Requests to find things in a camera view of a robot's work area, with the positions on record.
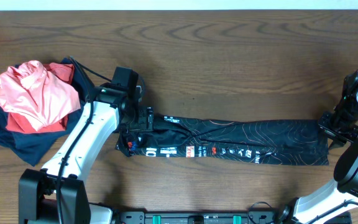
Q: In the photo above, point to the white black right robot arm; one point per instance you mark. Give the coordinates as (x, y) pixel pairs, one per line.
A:
(333, 201)

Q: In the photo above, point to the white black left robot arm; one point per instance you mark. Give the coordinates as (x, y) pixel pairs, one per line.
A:
(56, 193)

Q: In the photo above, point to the pink shirt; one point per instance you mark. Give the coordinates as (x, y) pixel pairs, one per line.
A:
(36, 93)

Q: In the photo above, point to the red shirt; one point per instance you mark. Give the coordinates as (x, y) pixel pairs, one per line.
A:
(33, 124)

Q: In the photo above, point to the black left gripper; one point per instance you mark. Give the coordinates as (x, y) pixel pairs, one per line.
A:
(145, 120)

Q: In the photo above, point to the black patterned cycling jersey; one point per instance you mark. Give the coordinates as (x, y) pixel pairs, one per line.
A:
(292, 142)

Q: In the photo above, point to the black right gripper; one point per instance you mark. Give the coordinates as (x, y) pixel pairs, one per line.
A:
(339, 140)

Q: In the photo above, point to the navy blue garment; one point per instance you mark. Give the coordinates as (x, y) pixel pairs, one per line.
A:
(39, 103)

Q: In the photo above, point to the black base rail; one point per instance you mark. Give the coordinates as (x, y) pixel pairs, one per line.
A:
(254, 216)

